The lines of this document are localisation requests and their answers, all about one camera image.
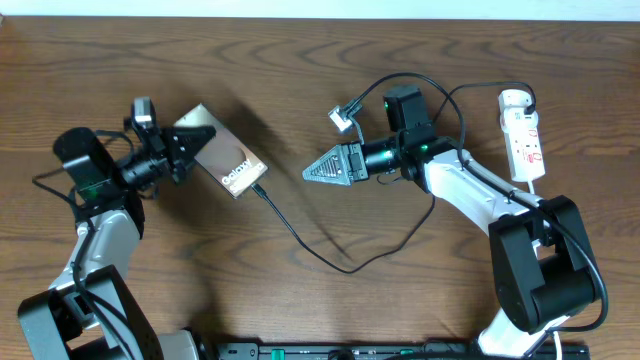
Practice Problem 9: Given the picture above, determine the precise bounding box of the silver smartphone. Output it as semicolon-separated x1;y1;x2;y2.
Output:
174;104;268;199

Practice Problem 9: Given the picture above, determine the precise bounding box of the black charger cable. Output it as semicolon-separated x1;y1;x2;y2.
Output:
250;81;538;275

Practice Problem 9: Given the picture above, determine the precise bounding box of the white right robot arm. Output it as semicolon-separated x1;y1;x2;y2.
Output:
302;85;608;359

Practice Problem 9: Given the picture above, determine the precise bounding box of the white power strip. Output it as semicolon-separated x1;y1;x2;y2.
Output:
498;89;545;183

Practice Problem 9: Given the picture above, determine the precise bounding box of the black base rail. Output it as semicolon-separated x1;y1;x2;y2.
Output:
217;341;591;360

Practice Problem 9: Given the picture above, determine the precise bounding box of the white power strip cord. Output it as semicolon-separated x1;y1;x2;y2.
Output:
526;180;564;360

